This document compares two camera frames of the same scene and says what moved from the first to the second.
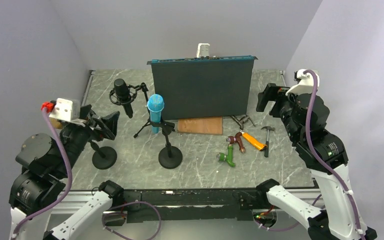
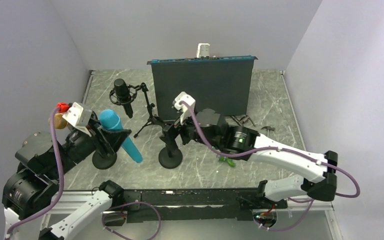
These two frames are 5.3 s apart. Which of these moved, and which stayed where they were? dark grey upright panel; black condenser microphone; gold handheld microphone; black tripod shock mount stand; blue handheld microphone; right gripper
Moved: blue handheld microphone; right gripper
Stayed: gold handheld microphone; dark grey upright panel; black tripod shock mount stand; black condenser microphone
